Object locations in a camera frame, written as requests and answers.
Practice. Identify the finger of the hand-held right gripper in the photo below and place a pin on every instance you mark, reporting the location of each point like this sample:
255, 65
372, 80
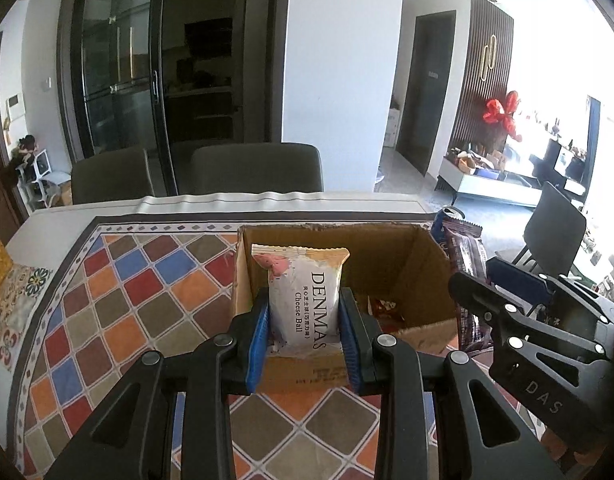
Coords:
482, 300
527, 277

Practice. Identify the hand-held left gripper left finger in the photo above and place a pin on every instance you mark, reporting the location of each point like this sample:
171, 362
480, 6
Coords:
256, 347

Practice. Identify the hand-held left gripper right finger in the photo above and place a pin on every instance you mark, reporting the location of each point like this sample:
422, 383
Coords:
350, 347

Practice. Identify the dark brown snack packet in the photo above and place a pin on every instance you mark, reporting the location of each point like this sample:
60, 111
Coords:
467, 255

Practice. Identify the white snack packet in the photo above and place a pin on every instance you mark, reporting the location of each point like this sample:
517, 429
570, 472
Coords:
307, 300

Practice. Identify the cardboard box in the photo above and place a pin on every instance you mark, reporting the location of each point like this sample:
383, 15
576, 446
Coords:
387, 260

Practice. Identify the dark red snack packet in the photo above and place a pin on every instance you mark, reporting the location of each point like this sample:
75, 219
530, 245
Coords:
386, 307

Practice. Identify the black side chair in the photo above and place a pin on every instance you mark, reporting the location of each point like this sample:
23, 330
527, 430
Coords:
557, 230

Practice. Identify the blue soda can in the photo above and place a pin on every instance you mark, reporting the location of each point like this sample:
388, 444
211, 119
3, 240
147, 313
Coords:
443, 220

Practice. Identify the white low cabinet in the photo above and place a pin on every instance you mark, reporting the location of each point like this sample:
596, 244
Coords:
487, 182

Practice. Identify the black television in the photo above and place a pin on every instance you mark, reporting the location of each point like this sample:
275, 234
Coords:
557, 165

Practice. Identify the colourful diamond pattern tablecloth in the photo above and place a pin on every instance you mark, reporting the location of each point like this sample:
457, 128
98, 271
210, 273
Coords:
137, 310

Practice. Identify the clutter on cabinet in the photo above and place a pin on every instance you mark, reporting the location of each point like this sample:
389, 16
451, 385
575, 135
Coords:
474, 160

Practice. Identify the white waste bin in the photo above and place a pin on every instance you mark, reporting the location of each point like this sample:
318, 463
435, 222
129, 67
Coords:
379, 177

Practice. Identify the red flower decoration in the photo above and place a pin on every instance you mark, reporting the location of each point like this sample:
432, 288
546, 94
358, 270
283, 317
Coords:
499, 112

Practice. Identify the dark grey dining chair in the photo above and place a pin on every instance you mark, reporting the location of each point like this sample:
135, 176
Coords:
257, 167
112, 177

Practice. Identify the dark room door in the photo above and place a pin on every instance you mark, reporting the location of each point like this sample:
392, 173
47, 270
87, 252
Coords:
424, 90

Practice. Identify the floral patterned cloth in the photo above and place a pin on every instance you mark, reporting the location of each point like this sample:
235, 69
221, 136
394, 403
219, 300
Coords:
14, 310

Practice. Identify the white small shelf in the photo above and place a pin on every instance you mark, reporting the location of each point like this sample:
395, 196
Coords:
42, 180

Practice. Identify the dark plush toy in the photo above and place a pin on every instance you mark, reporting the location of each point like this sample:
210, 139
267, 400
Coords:
26, 146

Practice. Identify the sliding glass door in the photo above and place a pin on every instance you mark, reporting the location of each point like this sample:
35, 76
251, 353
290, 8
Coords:
117, 60

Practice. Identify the white intercom panel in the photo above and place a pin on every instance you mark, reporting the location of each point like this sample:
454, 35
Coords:
14, 106

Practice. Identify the gold wall ornament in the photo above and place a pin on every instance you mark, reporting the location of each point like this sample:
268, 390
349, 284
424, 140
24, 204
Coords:
488, 57

